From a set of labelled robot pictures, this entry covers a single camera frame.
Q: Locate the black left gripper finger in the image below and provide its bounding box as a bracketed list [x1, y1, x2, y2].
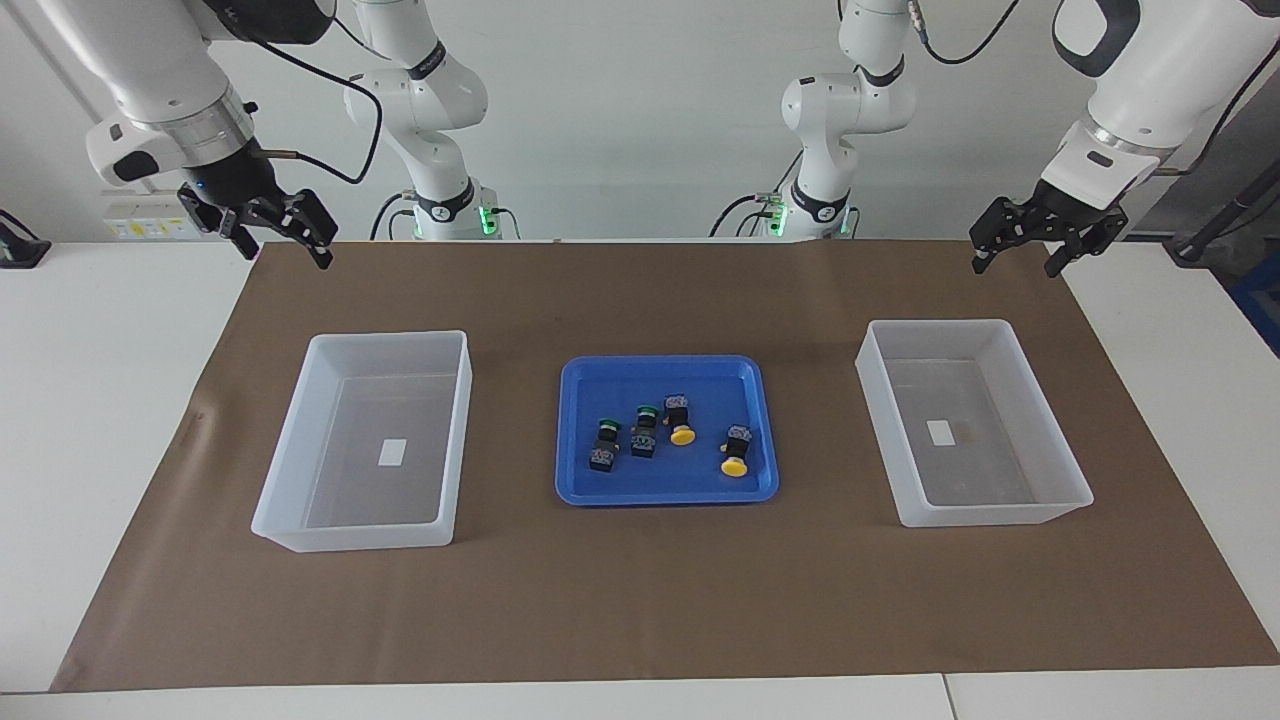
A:
[970, 198, 1026, 273]
[1045, 218, 1128, 279]

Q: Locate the black stand pole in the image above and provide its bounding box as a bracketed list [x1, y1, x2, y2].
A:
[1165, 165, 1280, 263]

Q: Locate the translucent white plastic box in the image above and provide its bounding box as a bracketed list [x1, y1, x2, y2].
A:
[250, 330, 473, 553]
[855, 319, 1094, 528]

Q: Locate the blue crate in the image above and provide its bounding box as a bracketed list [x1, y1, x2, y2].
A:
[1228, 275, 1280, 356]

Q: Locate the black desk object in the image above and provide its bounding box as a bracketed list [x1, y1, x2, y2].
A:
[0, 208, 51, 269]

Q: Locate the blue plastic tray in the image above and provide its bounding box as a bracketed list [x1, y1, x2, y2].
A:
[555, 355, 781, 507]

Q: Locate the brown paper mat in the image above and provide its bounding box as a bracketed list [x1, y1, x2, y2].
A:
[50, 240, 1280, 693]

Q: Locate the white wall socket box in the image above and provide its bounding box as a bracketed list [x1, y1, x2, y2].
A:
[103, 192, 206, 241]

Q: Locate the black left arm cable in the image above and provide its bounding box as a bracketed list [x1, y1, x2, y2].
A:
[905, 0, 1280, 179]

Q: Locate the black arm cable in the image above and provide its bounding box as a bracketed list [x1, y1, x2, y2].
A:
[905, 0, 1280, 179]
[240, 30, 386, 186]

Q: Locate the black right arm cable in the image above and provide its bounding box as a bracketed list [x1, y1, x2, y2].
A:
[240, 30, 386, 186]

